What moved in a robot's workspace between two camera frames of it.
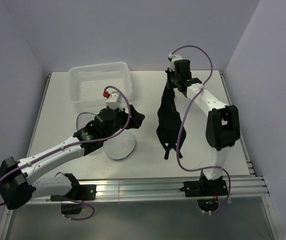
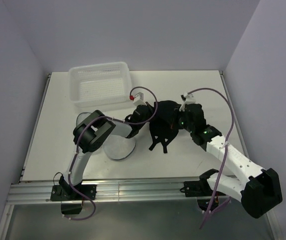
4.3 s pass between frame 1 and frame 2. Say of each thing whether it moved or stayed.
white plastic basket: stayed
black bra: moved
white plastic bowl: stayed
